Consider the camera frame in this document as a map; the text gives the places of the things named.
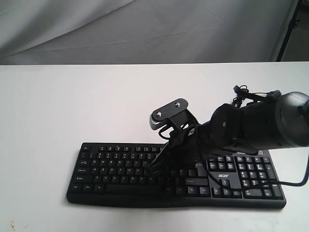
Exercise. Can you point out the black acer keyboard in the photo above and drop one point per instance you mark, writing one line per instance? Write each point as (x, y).
(114, 174)

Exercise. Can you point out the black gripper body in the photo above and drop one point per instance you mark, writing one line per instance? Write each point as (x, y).
(185, 150)

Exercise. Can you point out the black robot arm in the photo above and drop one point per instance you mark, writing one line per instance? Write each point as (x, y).
(251, 123)

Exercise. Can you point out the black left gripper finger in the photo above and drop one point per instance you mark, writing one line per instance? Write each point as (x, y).
(164, 166)

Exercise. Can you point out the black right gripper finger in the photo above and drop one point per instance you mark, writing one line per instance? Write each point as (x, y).
(164, 154)

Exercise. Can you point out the grey backdrop cloth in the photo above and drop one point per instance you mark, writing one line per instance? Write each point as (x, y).
(63, 32)

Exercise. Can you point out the black tripod stand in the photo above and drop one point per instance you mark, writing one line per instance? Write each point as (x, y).
(292, 25)

